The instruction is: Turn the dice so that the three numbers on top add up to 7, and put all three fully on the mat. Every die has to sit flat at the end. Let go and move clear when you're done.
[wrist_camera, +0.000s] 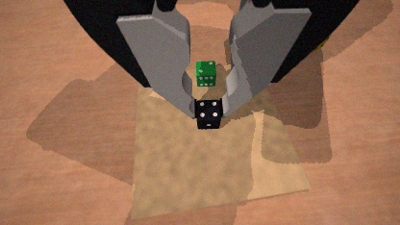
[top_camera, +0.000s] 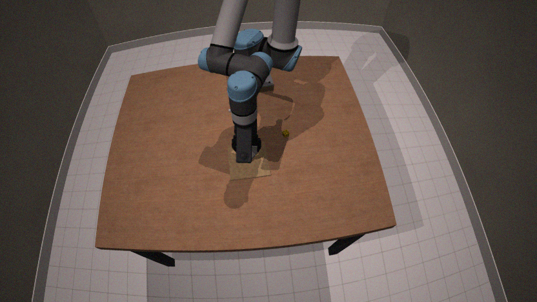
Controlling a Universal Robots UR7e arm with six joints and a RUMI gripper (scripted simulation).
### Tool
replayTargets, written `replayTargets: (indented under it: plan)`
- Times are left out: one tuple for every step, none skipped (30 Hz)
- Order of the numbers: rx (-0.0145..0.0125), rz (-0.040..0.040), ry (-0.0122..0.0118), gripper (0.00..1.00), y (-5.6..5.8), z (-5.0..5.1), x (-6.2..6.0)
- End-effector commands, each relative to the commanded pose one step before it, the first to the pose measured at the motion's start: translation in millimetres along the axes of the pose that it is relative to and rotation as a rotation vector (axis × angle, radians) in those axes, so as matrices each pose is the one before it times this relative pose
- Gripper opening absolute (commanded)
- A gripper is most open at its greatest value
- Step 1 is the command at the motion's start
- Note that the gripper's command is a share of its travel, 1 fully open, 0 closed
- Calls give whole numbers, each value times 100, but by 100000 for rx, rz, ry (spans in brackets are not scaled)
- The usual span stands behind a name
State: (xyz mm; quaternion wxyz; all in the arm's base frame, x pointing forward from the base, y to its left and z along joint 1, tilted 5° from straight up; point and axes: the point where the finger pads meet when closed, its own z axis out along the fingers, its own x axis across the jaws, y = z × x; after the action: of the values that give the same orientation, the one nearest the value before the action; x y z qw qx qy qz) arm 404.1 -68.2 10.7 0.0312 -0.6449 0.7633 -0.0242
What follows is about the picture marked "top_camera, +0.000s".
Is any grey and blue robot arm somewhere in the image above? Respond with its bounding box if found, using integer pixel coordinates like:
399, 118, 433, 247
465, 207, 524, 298
198, 0, 302, 163

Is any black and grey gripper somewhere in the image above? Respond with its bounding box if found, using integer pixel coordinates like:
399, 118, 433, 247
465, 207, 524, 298
232, 118, 261, 159

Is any tan square mat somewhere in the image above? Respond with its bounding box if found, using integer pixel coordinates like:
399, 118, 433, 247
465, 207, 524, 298
227, 141, 271, 181

